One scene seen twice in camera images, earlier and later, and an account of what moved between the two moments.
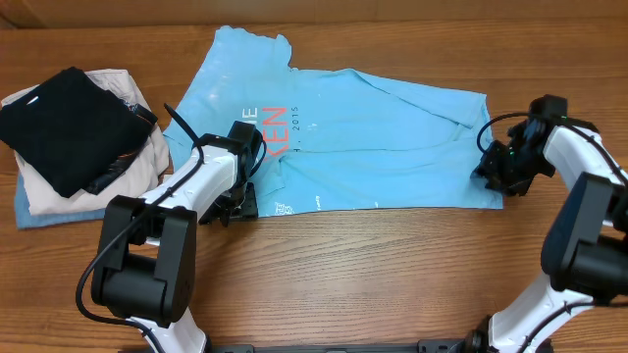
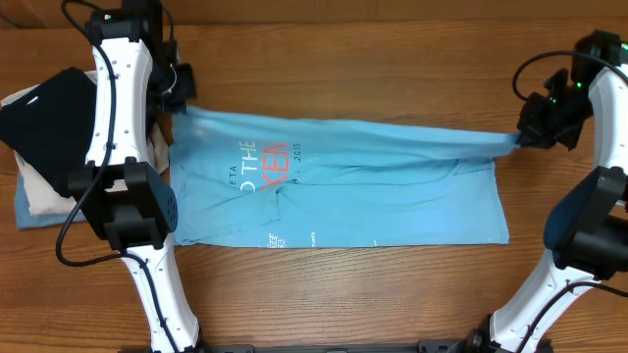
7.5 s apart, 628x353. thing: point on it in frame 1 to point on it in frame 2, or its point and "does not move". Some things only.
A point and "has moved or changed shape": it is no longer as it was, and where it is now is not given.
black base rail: [419, 346] does not move
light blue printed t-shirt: [333, 138] has moved or changed shape
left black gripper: [249, 210] to [186, 90]
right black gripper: [490, 171] to [533, 128]
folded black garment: [68, 126] does not move
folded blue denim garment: [25, 220] does not move
